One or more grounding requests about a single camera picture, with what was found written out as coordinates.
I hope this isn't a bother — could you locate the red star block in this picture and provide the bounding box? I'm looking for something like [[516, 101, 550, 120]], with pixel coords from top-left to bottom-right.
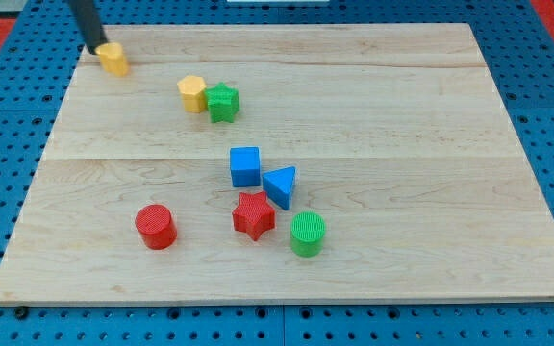
[[232, 191, 276, 241]]

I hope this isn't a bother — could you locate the light wooden board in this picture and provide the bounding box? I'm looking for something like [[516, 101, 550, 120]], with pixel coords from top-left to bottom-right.
[[0, 23, 554, 307]]

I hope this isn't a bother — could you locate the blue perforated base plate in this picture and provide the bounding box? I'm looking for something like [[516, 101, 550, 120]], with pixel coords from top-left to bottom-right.
[[0, 0, 554, 345]]

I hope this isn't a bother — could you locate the red cylinder block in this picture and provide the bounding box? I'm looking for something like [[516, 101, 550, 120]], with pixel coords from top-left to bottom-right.
[[135, 204, 178, 250]]

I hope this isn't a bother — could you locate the yellow hexagon block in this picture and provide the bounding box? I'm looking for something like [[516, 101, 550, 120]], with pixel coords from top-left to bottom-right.
[[177, 75, 207, 113]]

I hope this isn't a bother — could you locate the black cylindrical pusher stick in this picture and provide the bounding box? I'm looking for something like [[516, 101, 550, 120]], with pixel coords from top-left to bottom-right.
[[67, 0, 109, 55]]

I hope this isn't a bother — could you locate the blue triangle block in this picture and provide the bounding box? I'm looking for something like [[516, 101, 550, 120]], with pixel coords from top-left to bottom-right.
[[262, 166, 296, 210]]

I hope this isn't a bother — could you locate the green cylinder block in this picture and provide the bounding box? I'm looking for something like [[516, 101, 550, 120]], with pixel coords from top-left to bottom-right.
[[290, 211, 326, 258]]

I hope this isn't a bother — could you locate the green star block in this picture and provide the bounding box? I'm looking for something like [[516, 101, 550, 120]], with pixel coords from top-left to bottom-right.
[[205, 82, 239, 123]]

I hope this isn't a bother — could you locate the yellow heart block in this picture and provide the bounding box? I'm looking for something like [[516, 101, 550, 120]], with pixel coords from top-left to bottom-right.
[[95, 42, 130, 77]]

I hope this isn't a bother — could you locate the blue cube block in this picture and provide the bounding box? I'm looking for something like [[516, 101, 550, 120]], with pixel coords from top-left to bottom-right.
[[230, 146, 261, 187]]

